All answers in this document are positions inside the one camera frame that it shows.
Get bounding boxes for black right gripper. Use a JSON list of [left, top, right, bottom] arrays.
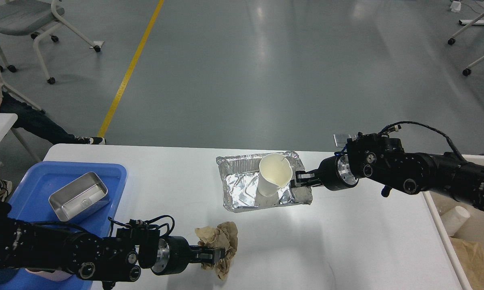
[[318, 155, 359, 191]]

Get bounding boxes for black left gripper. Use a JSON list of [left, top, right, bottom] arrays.
[[151, 236, 226, 276]]

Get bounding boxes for brown paper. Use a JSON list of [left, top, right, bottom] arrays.
[[195, 222, 238, 281], [449, 237, 484, 290]]

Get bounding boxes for white paper cup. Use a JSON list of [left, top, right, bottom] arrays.
[[257, 153, 292, 197]]

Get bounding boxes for aluminium foil container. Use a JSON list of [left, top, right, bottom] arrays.
[[216, 153, 313, 213]]

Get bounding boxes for square steel tray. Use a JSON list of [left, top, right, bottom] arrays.
[[48, 172, 110, 223]]

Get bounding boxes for pink ceramic mug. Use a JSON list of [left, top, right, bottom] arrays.
[[25, 269, 72, 282]]

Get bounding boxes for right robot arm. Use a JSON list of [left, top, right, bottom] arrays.
[[314, 121, 484, 212]]

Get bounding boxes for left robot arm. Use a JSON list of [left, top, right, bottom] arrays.
[[0, 200, 226, 290]]

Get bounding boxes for grey office chair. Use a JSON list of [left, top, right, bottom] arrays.
[[0, 0, 102, 85]]

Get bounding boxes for left floor socket plate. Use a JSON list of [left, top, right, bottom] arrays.
[[333, 133, 355, 147]]

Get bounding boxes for person in jeans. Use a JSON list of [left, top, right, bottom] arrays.
[[0, 71, 107, 145]]

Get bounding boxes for paper cup in bin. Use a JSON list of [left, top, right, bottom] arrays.
[[440, 206, 471, 236]]

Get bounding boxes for beige plastic bin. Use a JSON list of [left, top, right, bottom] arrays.
[[423, 154, 484, 290]]

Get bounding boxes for white chair legs right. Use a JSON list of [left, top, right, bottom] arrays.
[[447, 0, 484, 77]]

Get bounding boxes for brown paper in bin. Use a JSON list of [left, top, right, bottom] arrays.
[[449, 237, 484, 290]]

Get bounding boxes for blue plastic tray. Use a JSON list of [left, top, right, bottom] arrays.
[[0, 161, 127, 290]]

